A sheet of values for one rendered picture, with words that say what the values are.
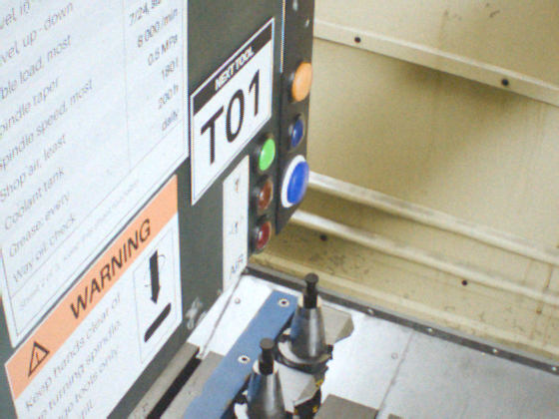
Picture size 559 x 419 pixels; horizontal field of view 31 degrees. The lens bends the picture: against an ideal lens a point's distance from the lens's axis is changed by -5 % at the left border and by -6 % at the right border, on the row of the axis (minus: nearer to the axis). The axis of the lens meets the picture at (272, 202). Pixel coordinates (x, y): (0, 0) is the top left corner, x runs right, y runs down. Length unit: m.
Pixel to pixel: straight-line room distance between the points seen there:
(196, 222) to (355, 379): 1.17
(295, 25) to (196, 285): 0.17
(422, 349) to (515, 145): 0.43
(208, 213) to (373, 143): 0.99
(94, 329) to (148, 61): 0.13
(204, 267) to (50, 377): 0.17
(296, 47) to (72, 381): 0.26
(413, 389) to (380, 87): 0.51
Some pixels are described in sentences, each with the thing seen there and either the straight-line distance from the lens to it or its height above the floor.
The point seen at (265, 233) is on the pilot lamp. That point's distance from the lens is 0.69.
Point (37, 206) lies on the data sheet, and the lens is 0.44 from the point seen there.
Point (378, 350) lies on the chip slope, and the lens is 1.76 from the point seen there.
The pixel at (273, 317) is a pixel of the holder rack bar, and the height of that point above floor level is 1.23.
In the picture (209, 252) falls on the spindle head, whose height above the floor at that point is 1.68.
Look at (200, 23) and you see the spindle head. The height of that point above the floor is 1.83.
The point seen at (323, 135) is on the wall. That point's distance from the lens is 1.61.
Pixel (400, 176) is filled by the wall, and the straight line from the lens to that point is 1.60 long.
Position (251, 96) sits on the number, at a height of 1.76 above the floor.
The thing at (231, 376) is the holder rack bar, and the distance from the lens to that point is 1.16.
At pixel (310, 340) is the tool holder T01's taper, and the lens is 1.17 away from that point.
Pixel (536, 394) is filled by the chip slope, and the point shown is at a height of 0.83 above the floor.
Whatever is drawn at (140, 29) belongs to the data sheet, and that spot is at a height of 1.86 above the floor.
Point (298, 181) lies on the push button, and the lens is 0.71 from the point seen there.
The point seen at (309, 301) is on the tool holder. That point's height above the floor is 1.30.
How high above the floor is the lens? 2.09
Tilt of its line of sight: 38 degrees down
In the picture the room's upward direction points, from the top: 2 degrees clockwise
